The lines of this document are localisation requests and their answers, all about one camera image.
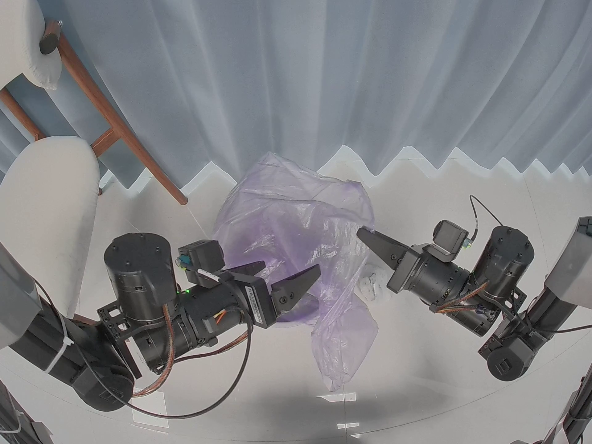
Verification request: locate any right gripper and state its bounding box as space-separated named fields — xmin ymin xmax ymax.
xmin=356 ymin=226 xmax=472 ymax=305

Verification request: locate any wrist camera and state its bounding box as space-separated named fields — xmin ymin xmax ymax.
xmin=425 ymin=220 xmax=469 ymax=263
xmin=178 ymin=239 xmax=226 ymax=288

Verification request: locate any crumpled white paper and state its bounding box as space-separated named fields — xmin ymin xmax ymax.
xmin=358 ymin=269 xmax=395 ymax=305

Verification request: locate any purple plastic bag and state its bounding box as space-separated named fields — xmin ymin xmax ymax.
xmin=214 ymin=152 xmax=381 ymax=392

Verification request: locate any pale blue curtain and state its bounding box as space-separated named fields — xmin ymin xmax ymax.
xmin=0 ymin=0 xmax=592 ymax=192

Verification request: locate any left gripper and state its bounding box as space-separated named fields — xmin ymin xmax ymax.
xmin=180 ymin=260 xmax=322 ymax=349

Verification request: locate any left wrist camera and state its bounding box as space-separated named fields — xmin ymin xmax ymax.
xmin=178 ymin=239 xmax=226 ymax=288

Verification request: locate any white cushioned wooden chair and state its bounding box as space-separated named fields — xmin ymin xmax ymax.
xmin=0 ymin=0 xmax=188 ymax=325

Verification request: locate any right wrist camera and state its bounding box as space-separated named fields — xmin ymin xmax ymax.
xmin=425 ymin=220 xmax=469 ymax=263

